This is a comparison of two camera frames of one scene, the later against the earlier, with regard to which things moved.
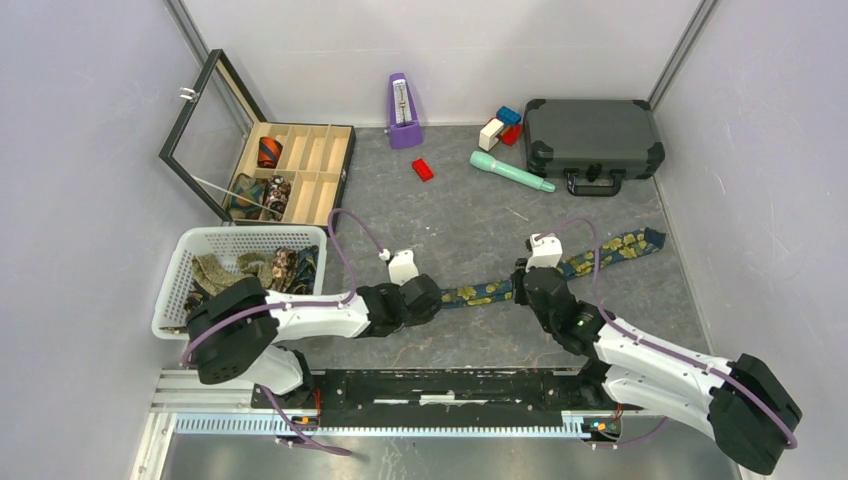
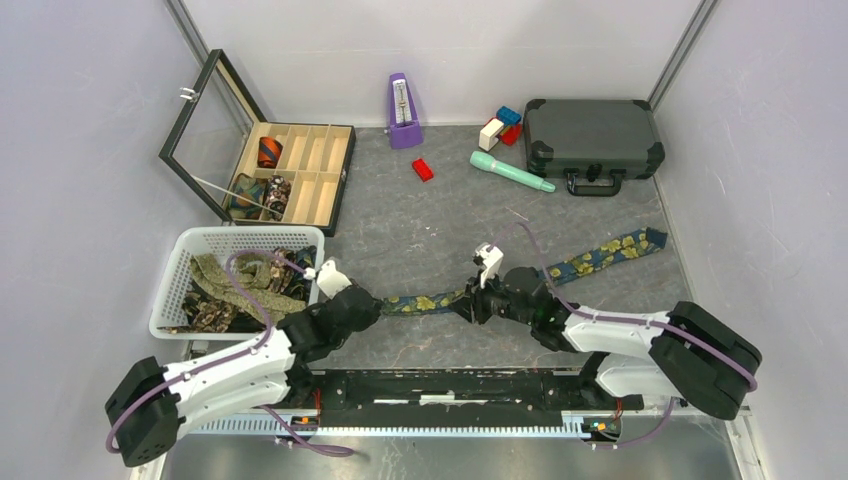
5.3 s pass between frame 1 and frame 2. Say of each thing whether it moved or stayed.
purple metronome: stayed
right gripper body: moved
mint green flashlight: stayed
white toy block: stayed
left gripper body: moved
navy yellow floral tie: stayed
